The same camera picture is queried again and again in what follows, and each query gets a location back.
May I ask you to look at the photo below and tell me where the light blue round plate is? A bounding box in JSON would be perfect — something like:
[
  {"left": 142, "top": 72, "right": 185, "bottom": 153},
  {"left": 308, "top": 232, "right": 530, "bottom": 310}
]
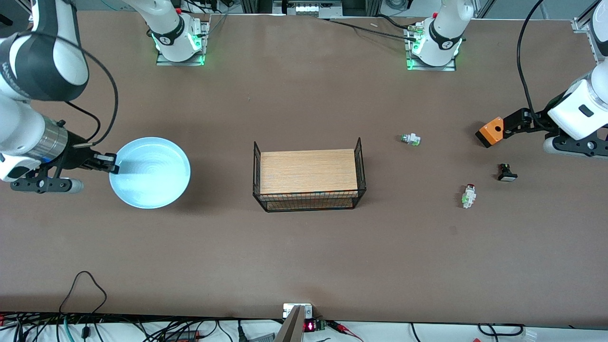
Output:
[{"left": 109, "top": 137, "right": 191, "bottom": 209}]

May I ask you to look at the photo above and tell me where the red cap push button switch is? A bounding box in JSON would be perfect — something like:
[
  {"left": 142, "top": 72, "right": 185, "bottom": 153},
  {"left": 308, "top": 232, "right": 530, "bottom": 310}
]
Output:
[{"left": 461, "top": 183, "right": 477, "bottom": 209}]

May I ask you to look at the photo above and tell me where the black power adapter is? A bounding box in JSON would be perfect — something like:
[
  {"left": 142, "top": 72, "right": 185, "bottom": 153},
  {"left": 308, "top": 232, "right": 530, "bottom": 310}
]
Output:
[{"left": 164, "top": 330, "right": 200, "bottom": 342}]

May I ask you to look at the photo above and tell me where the grey metal bar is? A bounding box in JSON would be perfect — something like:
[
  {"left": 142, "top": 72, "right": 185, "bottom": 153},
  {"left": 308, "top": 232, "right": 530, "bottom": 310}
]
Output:
[{"left": 275, "top": 305, "right": 305, "bottom": 342}]

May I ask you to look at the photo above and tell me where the red black probe lead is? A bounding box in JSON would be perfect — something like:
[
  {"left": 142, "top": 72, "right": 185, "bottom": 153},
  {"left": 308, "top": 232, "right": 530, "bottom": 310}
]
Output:
[{"left": 328, "top": 321, "right": 364, "bottom": 342}]

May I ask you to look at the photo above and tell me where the orange button enclosure box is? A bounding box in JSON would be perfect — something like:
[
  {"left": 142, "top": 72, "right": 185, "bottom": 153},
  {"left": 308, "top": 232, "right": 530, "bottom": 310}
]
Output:
[{"left": 476, "top": 116, "right": 504, "bottom": 148}]

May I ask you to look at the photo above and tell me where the thin black sensor cable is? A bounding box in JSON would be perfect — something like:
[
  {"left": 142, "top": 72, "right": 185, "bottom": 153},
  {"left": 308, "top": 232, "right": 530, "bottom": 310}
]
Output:
[{"left": 64, "top": 100, "right": 102, "bottom": 143}]

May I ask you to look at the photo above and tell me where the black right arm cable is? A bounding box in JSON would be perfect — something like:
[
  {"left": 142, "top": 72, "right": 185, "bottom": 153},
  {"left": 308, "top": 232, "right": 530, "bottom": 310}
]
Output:
[{"left": 17, "top": 31, "right": 119, "bottom": 148}]

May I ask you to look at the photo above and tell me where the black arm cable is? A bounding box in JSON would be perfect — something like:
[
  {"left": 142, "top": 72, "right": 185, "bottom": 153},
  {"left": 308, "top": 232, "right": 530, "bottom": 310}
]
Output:
[
  {"left": 516, "top": 0, "right": 551, "bottom": 126},
  {"left": 17, "top": 31, "right": 119, "bottom": 148}
]

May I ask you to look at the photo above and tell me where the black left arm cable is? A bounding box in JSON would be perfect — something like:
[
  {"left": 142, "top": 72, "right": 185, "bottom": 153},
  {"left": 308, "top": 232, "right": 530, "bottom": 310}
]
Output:
[{"left": 516, "top": 0, "right": 551, "bottom": 126}]

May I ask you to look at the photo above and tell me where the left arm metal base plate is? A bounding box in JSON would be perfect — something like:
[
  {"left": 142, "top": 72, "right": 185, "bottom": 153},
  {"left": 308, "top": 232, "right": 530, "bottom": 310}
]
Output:
[{"left": 405, "top": 21, "right": 457, "bottom": 72}]

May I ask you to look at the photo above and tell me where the black looped cable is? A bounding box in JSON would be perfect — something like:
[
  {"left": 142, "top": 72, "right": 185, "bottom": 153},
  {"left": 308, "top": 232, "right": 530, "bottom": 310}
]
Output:
[{"left": 59, "top": 271, "right": 108, "bottom": 315}]

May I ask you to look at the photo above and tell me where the black cable on table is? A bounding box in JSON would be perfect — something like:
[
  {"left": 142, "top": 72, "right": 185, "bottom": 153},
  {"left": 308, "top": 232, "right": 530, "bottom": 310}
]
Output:
[{"left": 328, "top": 18, "right": 418, "bottom": 41}]

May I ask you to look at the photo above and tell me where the black coiled cable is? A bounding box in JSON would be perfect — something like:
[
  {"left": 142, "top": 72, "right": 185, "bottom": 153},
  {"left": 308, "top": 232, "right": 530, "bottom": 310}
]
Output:
[{"left": 477, "top": 323, "right": 525, "bottom": 336}]

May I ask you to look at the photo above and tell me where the black wire basket wooden shelf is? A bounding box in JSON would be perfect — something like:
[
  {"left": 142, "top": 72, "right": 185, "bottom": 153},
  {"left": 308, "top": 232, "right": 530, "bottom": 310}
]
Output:
[{"left": 253, "top": 137, "right": 367, "bottom": 213}]

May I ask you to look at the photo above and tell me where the white metal bracket plate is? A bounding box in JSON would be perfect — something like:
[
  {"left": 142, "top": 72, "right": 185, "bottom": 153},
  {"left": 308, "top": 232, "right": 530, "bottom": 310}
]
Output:
[{"left": 283, "top": 303, "right": 313, "bottom": 319}]

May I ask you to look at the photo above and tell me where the white device on frame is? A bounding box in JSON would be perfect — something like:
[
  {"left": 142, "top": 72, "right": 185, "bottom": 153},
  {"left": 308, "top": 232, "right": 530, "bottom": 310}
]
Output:
[{"left": 273, "top": 0, "right": 342, "bottom": 16}]

